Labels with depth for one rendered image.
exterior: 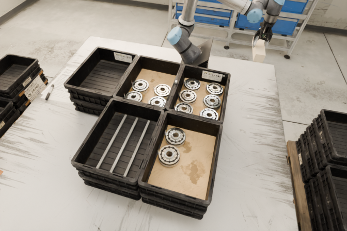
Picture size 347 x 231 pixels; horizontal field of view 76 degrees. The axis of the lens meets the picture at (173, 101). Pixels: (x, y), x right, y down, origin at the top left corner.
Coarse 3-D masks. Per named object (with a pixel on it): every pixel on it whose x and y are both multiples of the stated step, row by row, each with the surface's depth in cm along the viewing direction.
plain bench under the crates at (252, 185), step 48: (144, 48) 189; (240, 96) 155; (0, 144) 123; (48, 144) 124; (240, 144) 129; (0, 192) 106; (48, 192) 107; (96, 192) 108; (240, 192) 111; (288, 192) 112
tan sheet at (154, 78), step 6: (144, 72) 149; (150, 72) 149; (156, 72) 149; (138, 78) 144; (144, 78) 145; (150, 78) 145; (156, 78) 145; (162, 78) 145; (168, 78) 146; (174, 78) 146; (150, 84) 141; (156, 84) 142; (168, 84) 142; (132, 90) 137; (150, 90) 138; (144, 96) 134; (150, 96) 134; (144, 102) 131
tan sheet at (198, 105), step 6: (186, 78) 146; (204, 84) 143; (204, 90) 140; (198, 96) 136; (204, 96) 136; (222, 96) 137; (198, 102) 133; (198, 108) 129; (204, 108) 130; (198, 114) 126
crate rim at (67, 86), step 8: (96, 48) 148; (104, 48) 148; (88, 56) 142; (136, 56) 144; (80, 64) 136; (120, 80) 128; (72, 88) 123; (80, 88) 123; (104, 96) 121; (112, 96) 121
